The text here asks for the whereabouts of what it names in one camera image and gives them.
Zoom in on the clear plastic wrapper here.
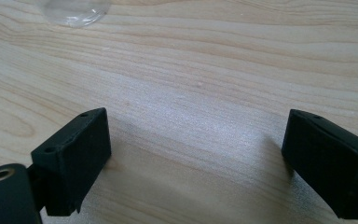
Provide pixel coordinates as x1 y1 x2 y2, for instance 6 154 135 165
38 0 112 29

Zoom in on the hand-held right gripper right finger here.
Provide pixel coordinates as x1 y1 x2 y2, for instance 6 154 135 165
281 108 358 220

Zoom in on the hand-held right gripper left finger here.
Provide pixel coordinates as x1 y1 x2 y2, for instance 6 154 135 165
30 106 113 217

